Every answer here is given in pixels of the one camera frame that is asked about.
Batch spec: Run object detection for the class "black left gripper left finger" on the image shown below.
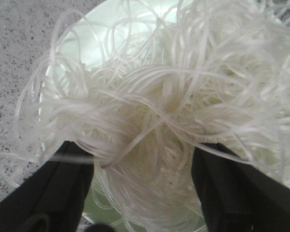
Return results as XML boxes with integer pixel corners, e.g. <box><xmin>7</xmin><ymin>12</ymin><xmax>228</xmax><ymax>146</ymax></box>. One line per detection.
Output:
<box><xmin>0</xmin><ymin>142</ymin><xmax>94</xmax><ymax>232</ymax></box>

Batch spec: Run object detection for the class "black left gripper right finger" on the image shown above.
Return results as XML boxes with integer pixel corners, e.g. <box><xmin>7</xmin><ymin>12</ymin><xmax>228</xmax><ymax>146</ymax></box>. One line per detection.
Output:
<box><xmin>191</xmin><ymin>148</ymin><xmax>290</xmax><ymax>232</ymax></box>

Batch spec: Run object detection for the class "pale green round plate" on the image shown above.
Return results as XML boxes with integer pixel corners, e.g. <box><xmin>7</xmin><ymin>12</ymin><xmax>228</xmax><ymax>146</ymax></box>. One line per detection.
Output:
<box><xmin>39</xmin><ymin>0</ymin><xmax>206</xmax><ymax>232</ymax></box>

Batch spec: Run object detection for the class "white vermicelli noodle bundle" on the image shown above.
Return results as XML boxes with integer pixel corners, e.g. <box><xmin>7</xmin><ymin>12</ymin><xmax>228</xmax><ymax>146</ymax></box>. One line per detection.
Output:
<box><xmin>14</xmin><ymin>0</ymin><xmax>290</xmax><ymax>232</ymax></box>

